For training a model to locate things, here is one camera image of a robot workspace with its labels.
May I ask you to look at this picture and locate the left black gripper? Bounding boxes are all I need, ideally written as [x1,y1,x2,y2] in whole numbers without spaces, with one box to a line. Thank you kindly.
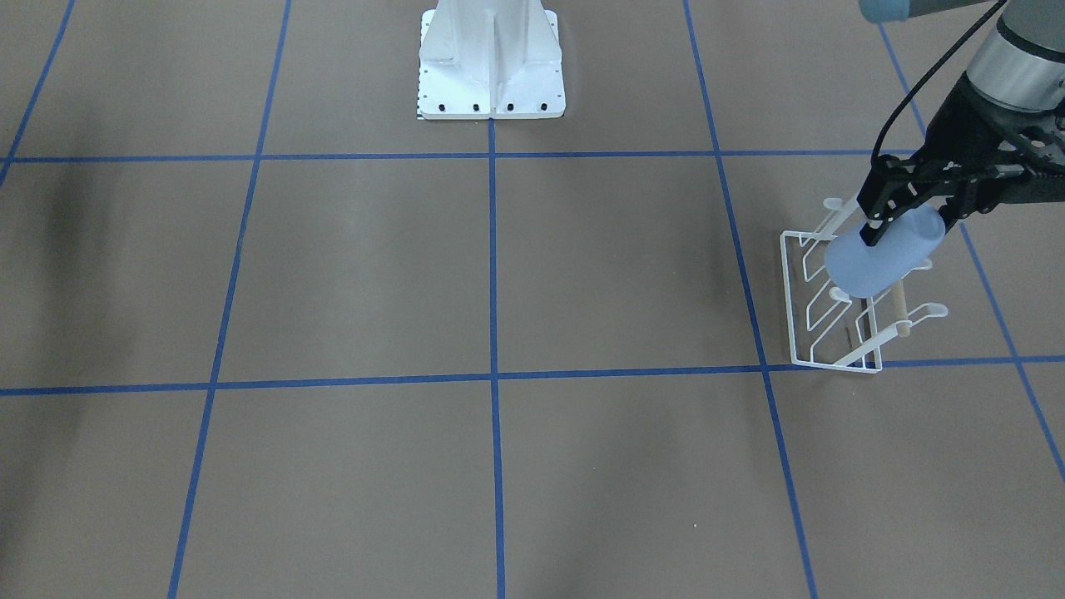
[857,76,1064,247]

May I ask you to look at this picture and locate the blue plastic cup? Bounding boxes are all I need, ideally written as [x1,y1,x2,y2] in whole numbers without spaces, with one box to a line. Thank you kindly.
[825,204,947,300]

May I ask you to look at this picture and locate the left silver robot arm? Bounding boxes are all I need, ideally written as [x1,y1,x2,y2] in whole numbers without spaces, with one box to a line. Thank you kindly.
[857,1,1064,247]

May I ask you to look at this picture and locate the white wire cup rack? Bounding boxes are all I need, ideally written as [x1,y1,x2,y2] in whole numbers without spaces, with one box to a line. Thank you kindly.
[779,194,950,373]

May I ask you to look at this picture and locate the white camera pole base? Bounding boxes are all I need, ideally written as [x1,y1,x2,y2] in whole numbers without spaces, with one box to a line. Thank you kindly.
[416,1,567,122]

